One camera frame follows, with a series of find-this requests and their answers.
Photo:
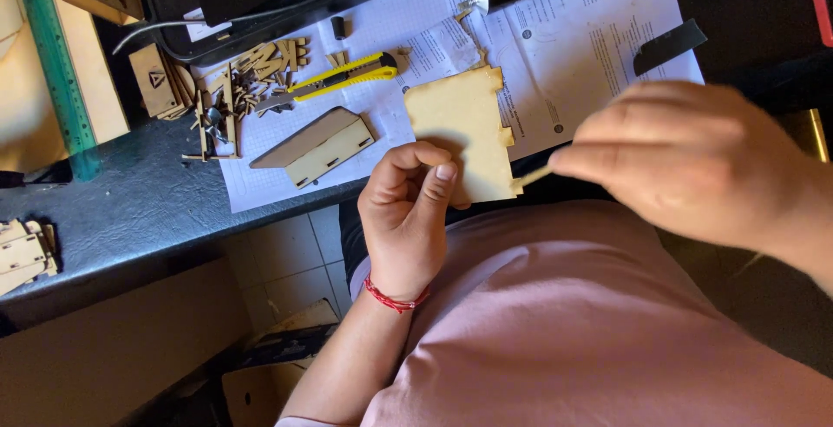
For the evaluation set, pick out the person's right hand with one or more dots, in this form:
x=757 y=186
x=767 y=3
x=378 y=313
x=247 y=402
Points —
x=703 y=166

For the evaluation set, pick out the person's left hand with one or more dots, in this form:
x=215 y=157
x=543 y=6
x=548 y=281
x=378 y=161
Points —
x=400 y=238

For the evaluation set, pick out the person's right fingers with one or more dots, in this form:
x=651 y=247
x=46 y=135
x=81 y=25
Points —
x=605 y=147

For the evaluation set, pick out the thin wooden stick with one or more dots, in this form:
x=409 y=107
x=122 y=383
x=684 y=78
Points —
x=535 y=176

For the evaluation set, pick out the notched wooden panel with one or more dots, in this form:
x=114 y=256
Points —
x=459 y=114

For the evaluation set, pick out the printed instruction sheet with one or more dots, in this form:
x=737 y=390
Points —
x=586 y=49

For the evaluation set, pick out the black plastic strip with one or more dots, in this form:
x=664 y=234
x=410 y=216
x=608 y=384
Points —
x=670 y=46

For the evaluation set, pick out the pink shirt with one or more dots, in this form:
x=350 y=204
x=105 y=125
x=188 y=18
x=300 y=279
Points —
x=586 y=329

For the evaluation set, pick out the small folded leaflet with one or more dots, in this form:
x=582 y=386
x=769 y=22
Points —
x=449 y=49

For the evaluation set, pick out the white grid paper sheet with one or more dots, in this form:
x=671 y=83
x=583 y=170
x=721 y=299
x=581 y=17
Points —
x=384 y=30

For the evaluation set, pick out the yellow utility knife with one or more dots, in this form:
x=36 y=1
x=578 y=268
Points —
x=338 y=77

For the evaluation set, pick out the assembled wooden box part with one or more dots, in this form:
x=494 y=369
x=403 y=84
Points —
x=315 y=147

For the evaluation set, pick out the small black cap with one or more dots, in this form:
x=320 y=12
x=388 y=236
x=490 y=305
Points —
x=338 y=27

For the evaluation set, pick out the pile of wooden scraps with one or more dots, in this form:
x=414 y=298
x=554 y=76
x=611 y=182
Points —
x=247 y=88

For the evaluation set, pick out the cardboard box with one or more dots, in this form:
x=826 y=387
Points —
x=280 y=362

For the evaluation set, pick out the stack of square wooden pieces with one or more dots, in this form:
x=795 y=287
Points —
x=156 y=82

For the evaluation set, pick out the green transparent ruler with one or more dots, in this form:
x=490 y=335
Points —
x=55 y=62

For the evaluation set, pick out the large beige board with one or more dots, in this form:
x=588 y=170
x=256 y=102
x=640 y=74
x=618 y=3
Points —
x=26 y=88

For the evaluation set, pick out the assembled notched wooden parts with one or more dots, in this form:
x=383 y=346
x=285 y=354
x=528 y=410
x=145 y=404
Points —
x=23 y=254

